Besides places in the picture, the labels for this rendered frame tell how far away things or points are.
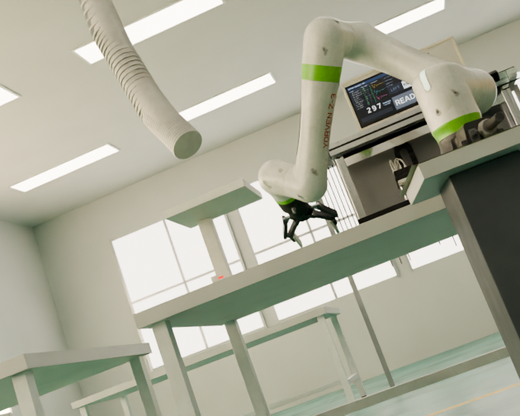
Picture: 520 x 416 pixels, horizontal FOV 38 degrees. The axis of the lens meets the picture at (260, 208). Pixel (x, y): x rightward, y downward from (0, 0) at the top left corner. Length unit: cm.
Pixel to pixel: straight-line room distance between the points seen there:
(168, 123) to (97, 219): 639
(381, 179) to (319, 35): 86
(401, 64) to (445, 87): 30
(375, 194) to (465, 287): 618
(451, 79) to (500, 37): 765
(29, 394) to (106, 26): 212
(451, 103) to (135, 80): 223
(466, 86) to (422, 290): 708
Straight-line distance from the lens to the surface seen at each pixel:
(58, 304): 1010
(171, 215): 316
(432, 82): 194
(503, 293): 182
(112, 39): 400
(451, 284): 896
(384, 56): 223
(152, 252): 961
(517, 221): 185
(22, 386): 259
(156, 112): 371
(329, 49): 216
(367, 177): 285
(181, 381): 246
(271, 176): 227
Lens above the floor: 41
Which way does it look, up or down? 12 degrees up
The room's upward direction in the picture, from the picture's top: 20 degrees counter-clockwise
